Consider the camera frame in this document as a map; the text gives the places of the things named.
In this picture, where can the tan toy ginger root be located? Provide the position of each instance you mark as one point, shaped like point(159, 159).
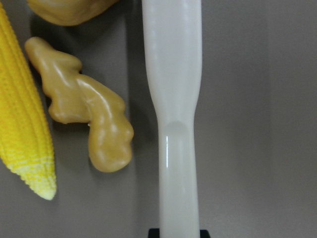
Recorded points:
point(78, 98)

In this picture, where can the beige hand brush black bristles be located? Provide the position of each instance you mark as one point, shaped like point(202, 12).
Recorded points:
point(173, 54)

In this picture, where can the yellow toy corn cob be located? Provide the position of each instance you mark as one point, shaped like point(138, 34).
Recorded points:
point(26, 146)

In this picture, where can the brown toy potato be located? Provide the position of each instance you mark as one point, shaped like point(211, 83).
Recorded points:
point(69, 12)

